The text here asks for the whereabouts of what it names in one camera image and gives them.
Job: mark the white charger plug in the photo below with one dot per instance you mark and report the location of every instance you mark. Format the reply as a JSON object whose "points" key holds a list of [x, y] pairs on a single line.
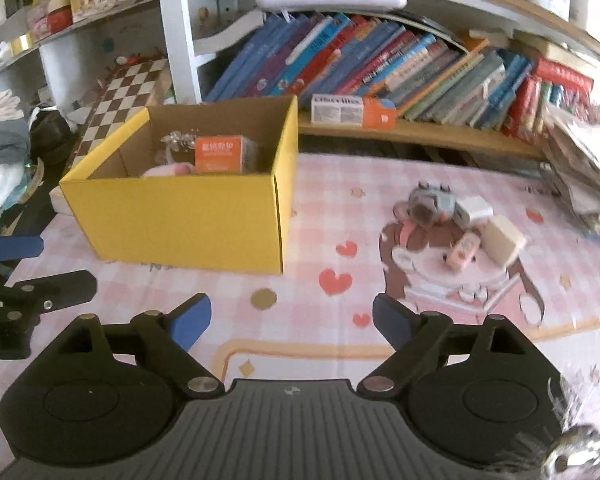
{"points": [[475, 209]]}

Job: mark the white light bar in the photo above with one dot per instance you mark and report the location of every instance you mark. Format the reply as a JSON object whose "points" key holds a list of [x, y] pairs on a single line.
{"points": [[330, 2]]}

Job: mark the pink soft item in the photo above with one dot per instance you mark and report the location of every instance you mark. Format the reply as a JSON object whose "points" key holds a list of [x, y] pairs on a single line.
{"points": [[172, 170]]}

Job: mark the red jar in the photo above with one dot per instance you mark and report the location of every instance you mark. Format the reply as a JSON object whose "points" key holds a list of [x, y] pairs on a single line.
{"points": [[60, 18]]}

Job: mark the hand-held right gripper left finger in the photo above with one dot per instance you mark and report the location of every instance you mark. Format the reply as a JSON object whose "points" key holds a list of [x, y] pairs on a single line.
{"points": [[194, 321]]}

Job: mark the white and orange carton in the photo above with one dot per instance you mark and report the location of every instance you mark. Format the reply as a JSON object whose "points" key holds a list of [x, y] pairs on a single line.
{"points": [[340, 110]]}

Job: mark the yellow cardboard box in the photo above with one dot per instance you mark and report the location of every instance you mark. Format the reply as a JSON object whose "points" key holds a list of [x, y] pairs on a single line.
{"points": [[180, 220]]}

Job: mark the white side shelf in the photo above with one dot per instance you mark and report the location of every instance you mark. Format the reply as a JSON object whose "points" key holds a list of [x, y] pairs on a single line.
{"points": [[55, 60]]}

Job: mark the white storage bin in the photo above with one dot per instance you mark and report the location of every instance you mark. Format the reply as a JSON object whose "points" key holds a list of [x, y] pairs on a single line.
{"points": [[587, 9]]}

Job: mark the silver crinkled item in box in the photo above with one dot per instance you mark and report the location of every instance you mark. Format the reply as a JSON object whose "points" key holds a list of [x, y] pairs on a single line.
{"points": [[177, 141]]}

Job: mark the row of books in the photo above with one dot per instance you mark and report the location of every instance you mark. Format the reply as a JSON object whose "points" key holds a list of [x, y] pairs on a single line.
{"points": [[380, 65]]}

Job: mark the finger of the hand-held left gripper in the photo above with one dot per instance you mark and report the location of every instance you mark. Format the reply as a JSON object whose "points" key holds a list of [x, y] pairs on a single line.
{"points": [[15, 248], [62, 285]]}

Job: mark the folded grey clothes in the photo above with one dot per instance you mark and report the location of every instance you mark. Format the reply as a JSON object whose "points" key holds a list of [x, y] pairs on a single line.
{"points": [[2, 146]]}

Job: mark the cream square box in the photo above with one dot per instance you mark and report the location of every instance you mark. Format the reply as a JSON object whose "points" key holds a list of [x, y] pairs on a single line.
{"points": [[502, 240]]}

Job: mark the pink printed table mat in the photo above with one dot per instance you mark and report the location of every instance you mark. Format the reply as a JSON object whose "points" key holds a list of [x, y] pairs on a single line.
{"points": [[330, 200]]}

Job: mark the black bag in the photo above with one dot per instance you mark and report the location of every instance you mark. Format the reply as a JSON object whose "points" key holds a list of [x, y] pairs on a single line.
{"points": [[50, 132]]}

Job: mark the shiny metal object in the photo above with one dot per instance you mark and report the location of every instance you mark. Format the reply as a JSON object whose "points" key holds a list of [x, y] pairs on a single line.
{"points": [[575, 451]]}

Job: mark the brown checkered board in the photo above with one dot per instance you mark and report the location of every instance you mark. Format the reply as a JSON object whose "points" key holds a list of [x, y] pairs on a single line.
{"points": [[125, 90]]}

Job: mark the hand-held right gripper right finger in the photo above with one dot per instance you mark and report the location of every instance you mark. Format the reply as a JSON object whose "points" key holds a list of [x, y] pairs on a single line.
{"points": [[390, 321]]}

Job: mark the stack of loose papers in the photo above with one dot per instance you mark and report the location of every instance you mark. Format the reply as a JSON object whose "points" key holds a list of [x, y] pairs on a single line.
{"points": [[580, 170]]}

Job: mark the white bookshelf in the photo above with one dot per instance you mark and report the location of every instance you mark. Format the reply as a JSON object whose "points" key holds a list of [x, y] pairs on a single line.
{"points": [[177, 35]]}

